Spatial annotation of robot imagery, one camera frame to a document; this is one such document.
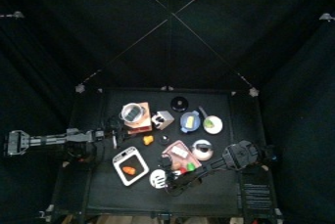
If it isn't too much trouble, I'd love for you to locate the white rectangular toy tray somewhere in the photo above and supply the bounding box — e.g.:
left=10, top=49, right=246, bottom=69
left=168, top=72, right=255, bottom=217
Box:
left=112, top=146, right=150, bottom=187

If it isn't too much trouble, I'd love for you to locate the white silver toy kettle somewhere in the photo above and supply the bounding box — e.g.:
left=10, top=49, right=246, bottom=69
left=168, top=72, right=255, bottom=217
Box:
left=192, top=138, right=216, bottom=162

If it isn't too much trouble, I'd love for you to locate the pink cutting board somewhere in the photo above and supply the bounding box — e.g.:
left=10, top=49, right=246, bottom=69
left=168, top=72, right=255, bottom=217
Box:
left=161, top=139, right=203, bottom=173

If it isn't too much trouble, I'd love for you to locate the silver toy pot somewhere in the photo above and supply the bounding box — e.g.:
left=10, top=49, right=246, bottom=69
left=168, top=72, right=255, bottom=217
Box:
left=120, top=103, right=146, bottom=123

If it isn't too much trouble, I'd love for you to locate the white toy food block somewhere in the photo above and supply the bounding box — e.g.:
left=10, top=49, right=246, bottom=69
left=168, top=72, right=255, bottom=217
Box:
left=171, top=145, right=191, bottom=159

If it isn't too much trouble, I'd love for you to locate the thin diagonal brace cord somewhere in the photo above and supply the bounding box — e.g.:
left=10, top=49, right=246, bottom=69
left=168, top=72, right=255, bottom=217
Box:
left=81, top=0, right=234, bottom=87
left=121, top=0, right=254, bottom=89

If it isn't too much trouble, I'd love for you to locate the orange toy food piece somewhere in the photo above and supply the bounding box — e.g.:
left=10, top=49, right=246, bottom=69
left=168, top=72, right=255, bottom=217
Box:
left=122, top=165, right=138, bottom=176

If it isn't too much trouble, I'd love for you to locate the white slotted toy spatula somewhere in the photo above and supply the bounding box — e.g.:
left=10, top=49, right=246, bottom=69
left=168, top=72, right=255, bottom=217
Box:
left=148, top=168, right=171, bottom=190

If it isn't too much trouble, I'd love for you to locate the small white grey toy box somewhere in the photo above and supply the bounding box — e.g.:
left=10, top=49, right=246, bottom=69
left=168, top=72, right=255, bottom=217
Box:
left=150, top=110, right=176, bottom=131

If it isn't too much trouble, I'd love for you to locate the white toy frying pan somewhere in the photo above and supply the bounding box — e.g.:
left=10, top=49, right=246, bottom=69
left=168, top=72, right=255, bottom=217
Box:
left=197, top=106, right=224, bottom=136

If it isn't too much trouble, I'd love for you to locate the wooden toy stove block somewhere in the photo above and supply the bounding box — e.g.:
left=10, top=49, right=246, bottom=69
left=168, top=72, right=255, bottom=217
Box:
left=124, top=102, right=153, bottom=135

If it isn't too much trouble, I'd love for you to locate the blue toy pan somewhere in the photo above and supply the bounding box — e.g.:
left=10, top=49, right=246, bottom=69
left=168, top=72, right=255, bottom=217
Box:
left=180, top=110, right=203, bottom=134

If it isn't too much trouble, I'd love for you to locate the yellow orange starfruit piece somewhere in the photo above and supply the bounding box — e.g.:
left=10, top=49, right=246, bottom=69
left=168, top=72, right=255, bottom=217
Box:
left=141, top=134, right=156, bottom=147

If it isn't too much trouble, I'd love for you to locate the yellow toy butter piece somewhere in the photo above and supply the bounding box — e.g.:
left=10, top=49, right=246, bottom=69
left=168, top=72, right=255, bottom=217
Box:
left=185, top=115, right=196, bottom=129

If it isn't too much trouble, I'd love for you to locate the round black lid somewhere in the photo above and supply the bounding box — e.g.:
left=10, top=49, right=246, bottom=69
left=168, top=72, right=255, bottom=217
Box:
left=171, top=96, right=191, bottom=113

